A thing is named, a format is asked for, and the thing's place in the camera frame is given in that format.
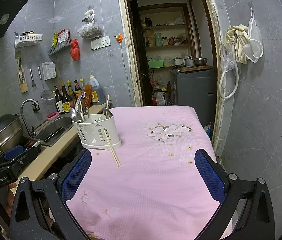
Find clear plastic jug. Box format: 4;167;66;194
156;91;166;106

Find dark wooden shelf unit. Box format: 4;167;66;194
138;3;198;107

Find steel sink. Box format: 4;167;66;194
33;114;78;147

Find small white plastic bag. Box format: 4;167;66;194
82;9;96;23

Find kitchen knife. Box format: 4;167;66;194
17;57;24;84

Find chrome faucet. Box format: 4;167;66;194
20;99;40;137

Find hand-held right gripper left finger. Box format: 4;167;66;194
9;149;93;240

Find dark pump bottle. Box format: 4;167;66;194
53;85;65;114

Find wooden cutting board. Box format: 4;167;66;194
15;51;29;94

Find large dark sauce jug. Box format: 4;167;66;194
89;75;106;105

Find red snack packets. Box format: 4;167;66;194
57;28;71;44

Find wire strainer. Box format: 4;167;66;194
37;66;56;105

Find beige kitchen counter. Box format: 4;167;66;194
3;102;113;200

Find metal peeler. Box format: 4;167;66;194
28;66;38;88

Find cream rubber gloves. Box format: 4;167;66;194
222;24;250;64

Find white wall rack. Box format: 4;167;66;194
14;31;43;48

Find pink floral tablecloth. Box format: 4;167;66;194
65;106;231;239

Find dark sauce bottle yellow label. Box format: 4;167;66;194
60;82;73;113

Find white plastic utensil holder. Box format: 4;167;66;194
71;110;122;150

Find green box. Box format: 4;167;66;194
148;60;164;69

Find blue bag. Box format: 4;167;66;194
203;124;213;140

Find grey wall shelf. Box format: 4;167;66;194
47;38;72;56

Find dark wooden door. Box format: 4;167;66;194
129;0;154;107

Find clear bag of dried goods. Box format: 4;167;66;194
77;19;103;40

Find red plastic bag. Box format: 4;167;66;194
70;39;80;62

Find grey cabinet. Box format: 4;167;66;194
170;69;218;130

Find white hose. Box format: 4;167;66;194
218;36;239;99

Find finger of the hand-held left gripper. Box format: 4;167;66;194
0;149;39;178
0;145;24;167

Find large steel spoon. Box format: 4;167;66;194
68;107;78;123

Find white wall box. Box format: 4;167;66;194
42;62;56;81

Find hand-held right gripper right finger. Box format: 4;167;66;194
194;149;276;240

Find worn door frame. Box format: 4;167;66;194
116;0;225;160

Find orange seasoning packet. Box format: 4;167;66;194
82;84;93;107

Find clear plastic bag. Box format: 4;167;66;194
220;52;235;72
246;6;264;63

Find steel pot with lid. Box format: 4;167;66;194
0;114;24;154

